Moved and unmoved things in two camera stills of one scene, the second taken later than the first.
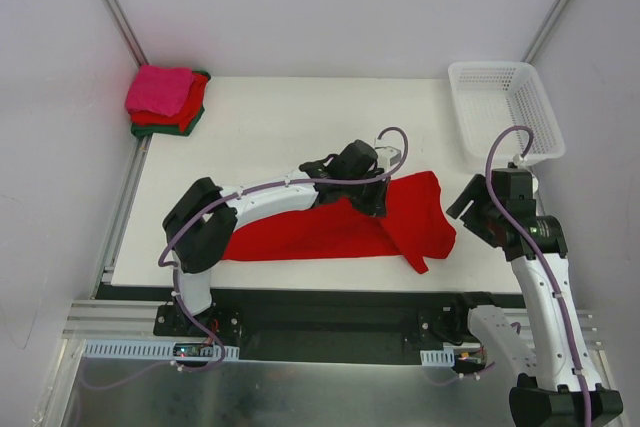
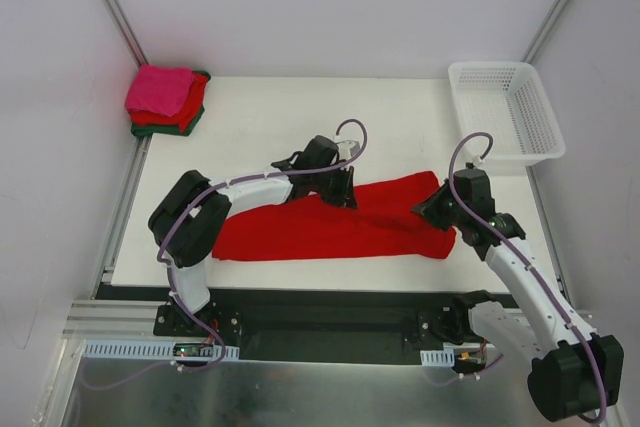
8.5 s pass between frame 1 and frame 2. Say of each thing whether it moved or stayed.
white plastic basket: stayed
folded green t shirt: stayed
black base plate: stayed
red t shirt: stayed
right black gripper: moved
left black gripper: moved
